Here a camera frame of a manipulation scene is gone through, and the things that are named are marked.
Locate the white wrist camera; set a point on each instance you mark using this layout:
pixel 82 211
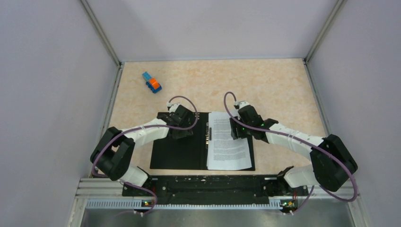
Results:
pixel 240 104
pixel 172 107

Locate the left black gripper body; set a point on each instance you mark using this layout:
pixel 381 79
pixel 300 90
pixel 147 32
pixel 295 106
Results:
pixel 182 133

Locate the white slotted cable duct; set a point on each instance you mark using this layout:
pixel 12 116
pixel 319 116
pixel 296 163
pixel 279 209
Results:
pixel 138 204

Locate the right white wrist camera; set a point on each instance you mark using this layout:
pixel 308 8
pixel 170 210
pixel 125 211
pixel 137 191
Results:
pixel 240 104

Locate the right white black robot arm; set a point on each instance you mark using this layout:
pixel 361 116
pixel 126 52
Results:
pixel 330 159

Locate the teal folder black inside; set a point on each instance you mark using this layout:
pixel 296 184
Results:
pixel 188 153

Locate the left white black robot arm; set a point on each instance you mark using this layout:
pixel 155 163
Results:
pixel 113 153

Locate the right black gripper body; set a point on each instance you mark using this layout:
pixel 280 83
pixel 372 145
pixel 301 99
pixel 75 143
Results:
pixel 239 132

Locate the left aluminium frame post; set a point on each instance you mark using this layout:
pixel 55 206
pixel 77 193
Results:
pixel 100 32

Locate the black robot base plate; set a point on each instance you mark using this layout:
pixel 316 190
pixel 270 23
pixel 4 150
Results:
pixel 215 189

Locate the printed paper sheet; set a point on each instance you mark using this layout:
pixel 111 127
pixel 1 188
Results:
pixel 224 152

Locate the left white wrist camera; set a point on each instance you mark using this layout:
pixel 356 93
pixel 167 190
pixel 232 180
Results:
pixel 172 107

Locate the aluminium frame post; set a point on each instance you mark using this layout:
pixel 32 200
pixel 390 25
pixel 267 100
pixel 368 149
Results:
pixel 100 32
pixel 339 4

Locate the right aluminium frame post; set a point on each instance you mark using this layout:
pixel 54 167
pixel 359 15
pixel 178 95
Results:
pixel 339 4

